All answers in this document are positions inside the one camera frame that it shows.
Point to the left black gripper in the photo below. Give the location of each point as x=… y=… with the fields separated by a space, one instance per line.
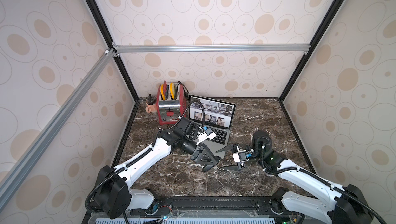
x=198 y=153

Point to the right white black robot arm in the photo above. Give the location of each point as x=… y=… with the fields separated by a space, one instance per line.
x=329 y=202

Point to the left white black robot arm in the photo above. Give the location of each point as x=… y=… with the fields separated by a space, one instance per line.
x=113 y=193

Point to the silver open laptop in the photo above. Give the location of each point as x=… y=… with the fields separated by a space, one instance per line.
x=218 y=116

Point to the red chrome toaster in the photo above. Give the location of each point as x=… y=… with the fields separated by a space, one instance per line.
x=168 y=111

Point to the yellow toy toast slice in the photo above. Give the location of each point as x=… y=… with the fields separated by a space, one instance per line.
x=173 y=91

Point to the red toy toast slice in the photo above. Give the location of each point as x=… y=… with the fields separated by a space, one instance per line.
x=164 y=91

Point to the horizontal silver aluminium bar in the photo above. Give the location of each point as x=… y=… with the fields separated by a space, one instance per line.
x=211 y=48

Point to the diagonal silver aluminium bar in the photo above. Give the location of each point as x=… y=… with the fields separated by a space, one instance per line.
x=30 y=158

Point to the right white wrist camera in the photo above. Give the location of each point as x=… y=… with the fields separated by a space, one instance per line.
x=241 y=156

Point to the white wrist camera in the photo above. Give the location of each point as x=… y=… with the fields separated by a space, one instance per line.
x=205 y=133
x=241 y=156

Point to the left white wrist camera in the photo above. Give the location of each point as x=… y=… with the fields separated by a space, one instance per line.
x=205 y=133

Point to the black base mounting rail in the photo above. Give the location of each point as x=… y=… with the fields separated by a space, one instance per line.
x=281 y=208

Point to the left black frame post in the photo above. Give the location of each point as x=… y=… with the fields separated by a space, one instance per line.
x=104 y=31

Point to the black frame post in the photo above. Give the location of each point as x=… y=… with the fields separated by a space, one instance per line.
x=324 y=25
x=104 y=31

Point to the right black frame post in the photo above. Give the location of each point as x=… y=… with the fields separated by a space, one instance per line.
x=324 y=25

